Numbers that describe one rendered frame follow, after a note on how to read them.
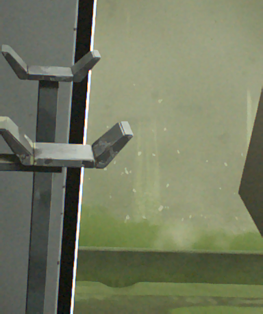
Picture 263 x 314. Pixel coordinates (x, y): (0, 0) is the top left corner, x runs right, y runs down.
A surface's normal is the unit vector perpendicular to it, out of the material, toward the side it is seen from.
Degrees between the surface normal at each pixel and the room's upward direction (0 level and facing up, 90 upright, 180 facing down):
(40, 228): 90
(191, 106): 57
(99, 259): 91
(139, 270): 86
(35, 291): 90
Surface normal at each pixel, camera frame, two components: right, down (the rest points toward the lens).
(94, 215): 0.15, -0.26
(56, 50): 0.13, 0.31
